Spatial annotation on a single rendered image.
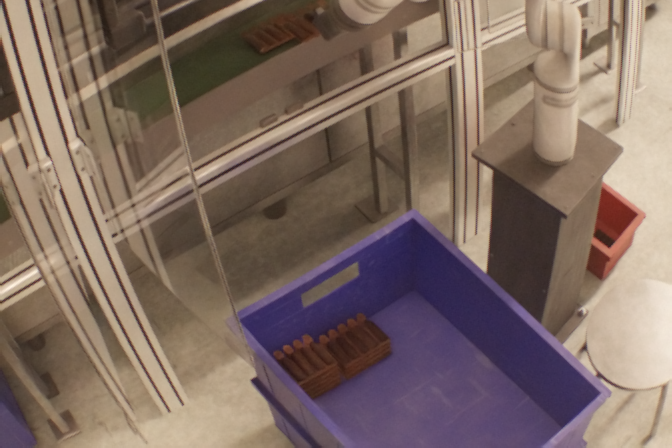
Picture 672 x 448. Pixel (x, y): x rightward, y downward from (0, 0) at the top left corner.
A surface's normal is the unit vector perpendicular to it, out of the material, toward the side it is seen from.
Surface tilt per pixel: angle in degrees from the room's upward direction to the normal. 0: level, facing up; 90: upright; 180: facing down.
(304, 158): 90
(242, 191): 90
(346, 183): 0
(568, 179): 0
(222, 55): 2
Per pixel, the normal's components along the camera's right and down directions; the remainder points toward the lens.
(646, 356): -0.11, -0.71
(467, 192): 0.55, 0.54
